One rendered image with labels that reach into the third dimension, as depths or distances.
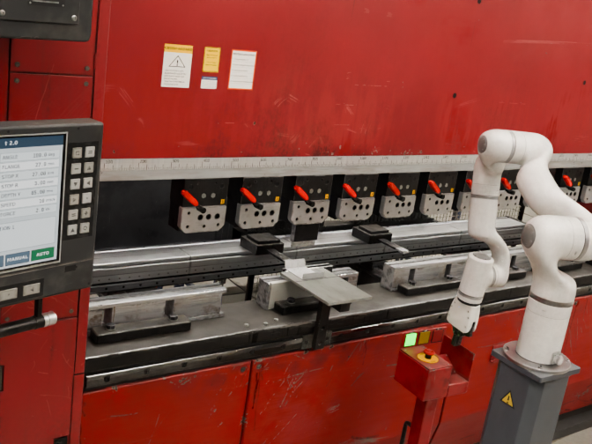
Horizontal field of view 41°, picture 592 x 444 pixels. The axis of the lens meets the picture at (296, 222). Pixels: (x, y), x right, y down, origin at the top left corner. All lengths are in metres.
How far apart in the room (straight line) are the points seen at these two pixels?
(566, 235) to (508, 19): 1.09
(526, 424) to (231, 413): 0.91
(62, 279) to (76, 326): 0.39
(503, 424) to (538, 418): 0.10
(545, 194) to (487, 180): 0.33
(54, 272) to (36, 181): 0.20
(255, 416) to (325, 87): 1.08
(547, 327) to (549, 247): 0.24
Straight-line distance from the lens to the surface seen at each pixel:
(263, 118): 2.40
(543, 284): 2.26
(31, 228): 1.62
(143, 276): 2.68
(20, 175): 1.57
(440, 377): 2.73
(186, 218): 2.34
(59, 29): 1.59
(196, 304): 2.50
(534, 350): 2.32
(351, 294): 2.55
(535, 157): 2.46
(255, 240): 2.83
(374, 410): 3.04
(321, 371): 2.76
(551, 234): 2.19
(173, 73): 2.22
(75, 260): 1.70
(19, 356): 2.06
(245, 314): 2.61
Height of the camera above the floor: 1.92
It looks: 17 degrees down
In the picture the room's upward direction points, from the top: 8 degrees clockwise
